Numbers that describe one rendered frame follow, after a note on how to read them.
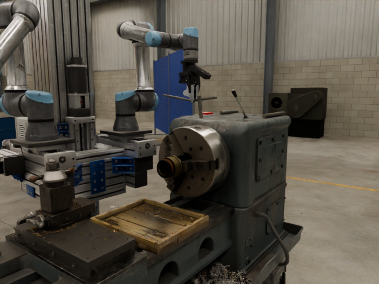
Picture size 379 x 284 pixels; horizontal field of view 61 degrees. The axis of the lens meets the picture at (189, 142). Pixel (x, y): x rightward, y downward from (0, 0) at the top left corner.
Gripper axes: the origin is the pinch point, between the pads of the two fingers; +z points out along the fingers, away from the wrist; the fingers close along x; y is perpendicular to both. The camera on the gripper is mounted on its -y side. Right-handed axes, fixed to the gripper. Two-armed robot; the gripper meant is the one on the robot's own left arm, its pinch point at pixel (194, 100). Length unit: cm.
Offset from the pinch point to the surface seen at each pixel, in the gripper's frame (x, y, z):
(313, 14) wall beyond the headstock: -978, 231, -248
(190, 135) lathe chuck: 23.5, -15.0, 14.2
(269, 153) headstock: -20.1, -33.1, 26.7
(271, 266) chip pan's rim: -6, -42, 79
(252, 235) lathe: -4, -33, 65
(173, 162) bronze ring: 35.1, -15.1, 23.7
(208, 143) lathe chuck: 23.4, -24.2, 16.7
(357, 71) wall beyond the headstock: -977, 89, -63
